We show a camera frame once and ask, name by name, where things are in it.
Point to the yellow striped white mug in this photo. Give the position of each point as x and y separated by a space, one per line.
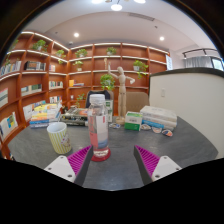
59 138

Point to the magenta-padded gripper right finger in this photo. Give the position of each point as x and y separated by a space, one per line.
161 166

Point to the branched ceiling lamp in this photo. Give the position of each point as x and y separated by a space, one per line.
116 6

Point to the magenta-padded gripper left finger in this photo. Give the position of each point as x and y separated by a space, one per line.
61 166

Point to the blue-spined white book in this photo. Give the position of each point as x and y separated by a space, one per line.
153 124

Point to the recessed ceiling spotlight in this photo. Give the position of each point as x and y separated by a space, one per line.
76 34
161 38

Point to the white wall switch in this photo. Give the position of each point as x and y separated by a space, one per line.
163 92

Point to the grey curtain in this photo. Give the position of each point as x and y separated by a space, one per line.
198 62

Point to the thin white book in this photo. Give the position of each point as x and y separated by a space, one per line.
158 120

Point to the dark thick book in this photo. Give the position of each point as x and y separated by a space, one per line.
73 121

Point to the colourful book stack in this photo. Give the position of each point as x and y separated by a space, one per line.
45 116

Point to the tan upholstered chair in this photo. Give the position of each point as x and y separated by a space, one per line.
137 101

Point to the clear plastic water bottle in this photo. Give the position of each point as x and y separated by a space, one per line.
98 133

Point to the tall green white carton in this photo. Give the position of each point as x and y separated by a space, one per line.
110 111

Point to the small round badge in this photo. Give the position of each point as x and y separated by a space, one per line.
157 130
167 133
145 127
115 125

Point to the black curtain rail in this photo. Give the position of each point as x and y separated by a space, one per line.
200 51

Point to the ceiling air vent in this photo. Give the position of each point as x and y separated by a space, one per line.
141 16

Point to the wooden artist mannequin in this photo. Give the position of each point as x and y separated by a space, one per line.
122 90

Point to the window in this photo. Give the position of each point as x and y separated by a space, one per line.
218 64

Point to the small green white box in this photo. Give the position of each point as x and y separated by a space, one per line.
133 121

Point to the wooden shelf unit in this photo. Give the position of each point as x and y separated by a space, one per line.
86 70

